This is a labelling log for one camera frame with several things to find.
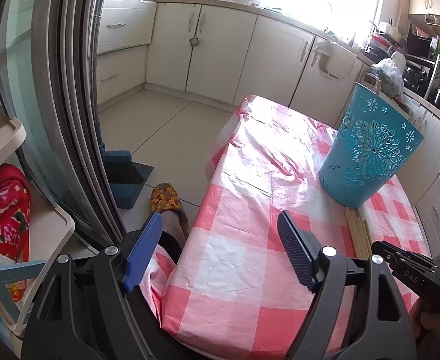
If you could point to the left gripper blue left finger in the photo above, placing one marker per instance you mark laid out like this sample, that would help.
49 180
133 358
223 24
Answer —
137 249

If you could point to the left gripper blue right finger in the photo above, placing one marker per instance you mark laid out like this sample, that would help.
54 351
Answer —
302 248

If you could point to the white kitchen trolley shelf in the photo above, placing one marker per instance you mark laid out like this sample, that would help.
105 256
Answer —
372 82

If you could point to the cream kitchen cabinets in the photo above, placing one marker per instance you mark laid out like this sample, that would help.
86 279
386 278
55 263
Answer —
169 75

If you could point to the wooden chopstick on table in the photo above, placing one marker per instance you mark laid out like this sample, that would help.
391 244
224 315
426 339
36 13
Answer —
358 236
363 225
353 232

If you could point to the crocheted colourful slipper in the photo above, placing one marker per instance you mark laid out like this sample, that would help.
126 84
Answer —
165 198

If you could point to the pink checkered tablecloth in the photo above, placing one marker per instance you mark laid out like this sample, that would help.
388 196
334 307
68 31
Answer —
233 293

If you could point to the teal perforated plastic basket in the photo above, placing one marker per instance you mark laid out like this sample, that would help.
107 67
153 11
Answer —
373 142

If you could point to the beige storage shelf rack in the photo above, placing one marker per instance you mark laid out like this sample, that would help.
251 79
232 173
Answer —
32 233

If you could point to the red floral cushion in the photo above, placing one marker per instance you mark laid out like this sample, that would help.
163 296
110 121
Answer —
15 213

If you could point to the white plastic door holder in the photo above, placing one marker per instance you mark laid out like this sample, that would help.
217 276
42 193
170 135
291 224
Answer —
335 60

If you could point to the plastic bag on trolley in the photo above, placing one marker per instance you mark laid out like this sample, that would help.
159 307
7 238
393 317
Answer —
390 77

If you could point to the grey refrigerator door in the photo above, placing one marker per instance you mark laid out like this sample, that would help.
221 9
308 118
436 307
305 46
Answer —
48 82

